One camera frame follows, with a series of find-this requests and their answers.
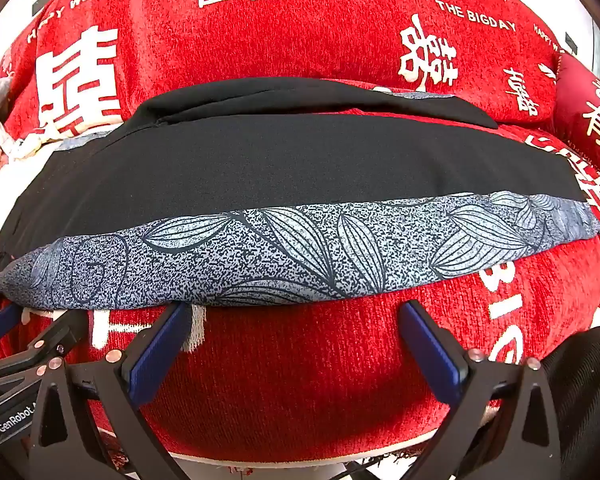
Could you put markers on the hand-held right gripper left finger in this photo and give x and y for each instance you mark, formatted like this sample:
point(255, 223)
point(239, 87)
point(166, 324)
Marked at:
point(157, 352)

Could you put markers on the dark red printed cushion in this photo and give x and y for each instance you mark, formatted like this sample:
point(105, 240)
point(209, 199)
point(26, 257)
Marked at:
point(591, 110)

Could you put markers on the red printed sofa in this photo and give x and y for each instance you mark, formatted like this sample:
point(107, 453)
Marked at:
point(300, 30)

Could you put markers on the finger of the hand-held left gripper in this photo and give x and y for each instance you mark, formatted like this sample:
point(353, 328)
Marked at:
point(55, 334)
point(0, 321)

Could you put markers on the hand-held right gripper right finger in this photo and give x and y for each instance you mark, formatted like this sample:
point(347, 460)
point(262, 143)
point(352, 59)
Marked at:
point(430, 352)

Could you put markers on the dark cloth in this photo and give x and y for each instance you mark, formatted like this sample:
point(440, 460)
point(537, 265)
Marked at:
point(586, 385)

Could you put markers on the black and grey patterned pants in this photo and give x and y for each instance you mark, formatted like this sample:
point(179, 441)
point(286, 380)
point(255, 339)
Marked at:
point(290, 175)

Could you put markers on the pale floral cloth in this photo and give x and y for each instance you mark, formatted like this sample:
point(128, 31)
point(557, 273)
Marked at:
point(0, 152)

